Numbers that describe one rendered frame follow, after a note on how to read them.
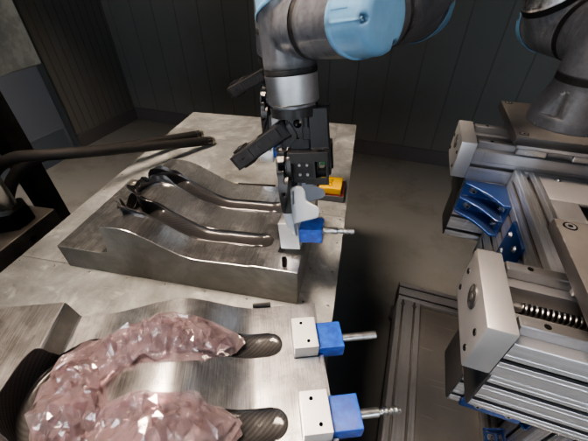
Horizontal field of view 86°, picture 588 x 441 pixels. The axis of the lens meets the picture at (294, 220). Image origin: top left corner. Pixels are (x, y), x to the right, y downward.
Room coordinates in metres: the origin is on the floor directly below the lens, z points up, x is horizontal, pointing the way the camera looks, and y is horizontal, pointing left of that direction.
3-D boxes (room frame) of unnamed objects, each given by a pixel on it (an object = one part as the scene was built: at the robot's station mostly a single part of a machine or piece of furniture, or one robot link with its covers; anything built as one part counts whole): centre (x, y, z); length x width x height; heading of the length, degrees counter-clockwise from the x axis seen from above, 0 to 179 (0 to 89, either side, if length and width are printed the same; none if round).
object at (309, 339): (0.26, -0.06, 0.85); 0.13 x 0.05 x 0.05; 96
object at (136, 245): (0.54, 0.21, 0.87); 0.50 x 0.26 x 0.14; 79
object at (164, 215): (0.53, 0.20, 0.92); 0.35 x 0.16 x 0.09; 79
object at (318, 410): (0.16, -0.07, 0.85); 0.13 x 0.05 x 0.05; 96
